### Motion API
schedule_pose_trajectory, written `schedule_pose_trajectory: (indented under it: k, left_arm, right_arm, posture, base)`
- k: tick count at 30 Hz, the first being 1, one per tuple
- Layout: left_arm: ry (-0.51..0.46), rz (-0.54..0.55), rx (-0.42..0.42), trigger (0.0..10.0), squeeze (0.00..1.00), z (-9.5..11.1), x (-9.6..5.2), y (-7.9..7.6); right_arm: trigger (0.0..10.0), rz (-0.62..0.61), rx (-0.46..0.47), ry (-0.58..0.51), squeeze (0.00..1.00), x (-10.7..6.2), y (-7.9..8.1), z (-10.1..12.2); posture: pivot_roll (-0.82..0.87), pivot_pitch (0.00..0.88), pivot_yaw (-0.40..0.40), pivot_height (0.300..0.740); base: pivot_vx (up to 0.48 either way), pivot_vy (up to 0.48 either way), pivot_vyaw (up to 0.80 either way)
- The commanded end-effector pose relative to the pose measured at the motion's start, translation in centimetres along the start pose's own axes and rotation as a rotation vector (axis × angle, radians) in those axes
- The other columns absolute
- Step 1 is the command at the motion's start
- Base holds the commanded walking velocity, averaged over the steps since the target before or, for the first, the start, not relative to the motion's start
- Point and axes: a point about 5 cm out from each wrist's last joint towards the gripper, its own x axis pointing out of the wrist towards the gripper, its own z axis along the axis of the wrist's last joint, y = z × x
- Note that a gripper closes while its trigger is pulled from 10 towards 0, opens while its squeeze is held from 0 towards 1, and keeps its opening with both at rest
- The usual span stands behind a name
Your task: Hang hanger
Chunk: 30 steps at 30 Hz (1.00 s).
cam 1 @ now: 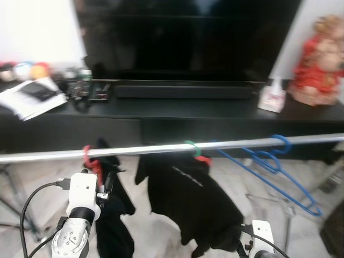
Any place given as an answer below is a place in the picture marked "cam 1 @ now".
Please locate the black shirt with red collar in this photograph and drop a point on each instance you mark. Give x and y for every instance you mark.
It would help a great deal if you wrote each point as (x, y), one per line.
(188, 199)

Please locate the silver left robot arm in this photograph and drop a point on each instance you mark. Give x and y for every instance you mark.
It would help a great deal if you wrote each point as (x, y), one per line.
(70, 242)

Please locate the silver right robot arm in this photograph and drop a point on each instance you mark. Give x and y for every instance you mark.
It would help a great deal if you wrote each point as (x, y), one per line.
(271, 255)

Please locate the red plastic hanger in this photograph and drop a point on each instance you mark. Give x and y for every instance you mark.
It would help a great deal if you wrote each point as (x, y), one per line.
(92, 164)

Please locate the blue plastic hanger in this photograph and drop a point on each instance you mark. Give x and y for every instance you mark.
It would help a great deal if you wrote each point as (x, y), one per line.
(288, 145)

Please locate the black shirt with fonemax print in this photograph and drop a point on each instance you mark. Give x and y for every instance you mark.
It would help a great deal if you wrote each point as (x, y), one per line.
(115, 226)

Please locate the silver metal clothes rack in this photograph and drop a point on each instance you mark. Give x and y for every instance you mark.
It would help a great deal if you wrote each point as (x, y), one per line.
(161, 147)

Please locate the black television console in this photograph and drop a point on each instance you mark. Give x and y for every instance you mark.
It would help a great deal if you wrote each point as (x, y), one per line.
(161, 115)

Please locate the green white cup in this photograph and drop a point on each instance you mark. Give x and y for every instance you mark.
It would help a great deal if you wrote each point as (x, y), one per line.
(85, 73)

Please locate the black wallet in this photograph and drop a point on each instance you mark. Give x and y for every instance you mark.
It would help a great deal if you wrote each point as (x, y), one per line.
(38, 91)

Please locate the black soundbar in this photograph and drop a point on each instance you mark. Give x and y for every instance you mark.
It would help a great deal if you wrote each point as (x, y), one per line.
(183, 90)

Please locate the orange round toy figure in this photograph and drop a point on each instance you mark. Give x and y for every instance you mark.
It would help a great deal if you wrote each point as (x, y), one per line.
(40, 71)

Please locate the white round toy figure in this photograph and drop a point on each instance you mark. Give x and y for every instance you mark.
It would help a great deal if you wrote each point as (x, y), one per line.
(23, 71)

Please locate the black round toy figure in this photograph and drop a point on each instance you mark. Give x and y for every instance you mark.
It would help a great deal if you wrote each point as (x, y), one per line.
(6, 72)

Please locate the red laughing buddha statue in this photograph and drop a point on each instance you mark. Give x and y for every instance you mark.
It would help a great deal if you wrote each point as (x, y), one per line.
(317, 64)

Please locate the black flat television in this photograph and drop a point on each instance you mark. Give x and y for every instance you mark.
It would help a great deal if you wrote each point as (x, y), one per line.
(188, 37)

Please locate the pink white tissue box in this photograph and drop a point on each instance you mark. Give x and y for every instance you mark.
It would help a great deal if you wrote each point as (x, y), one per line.
(271, 98)

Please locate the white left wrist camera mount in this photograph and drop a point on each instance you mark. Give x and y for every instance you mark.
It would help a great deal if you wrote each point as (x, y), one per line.
(83, 193)

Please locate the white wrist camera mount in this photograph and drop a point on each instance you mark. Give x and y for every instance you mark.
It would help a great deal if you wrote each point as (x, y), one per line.
(83, 193)
(262, 236)

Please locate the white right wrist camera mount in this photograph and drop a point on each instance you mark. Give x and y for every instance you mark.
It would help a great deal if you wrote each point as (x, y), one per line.
(262, 236)

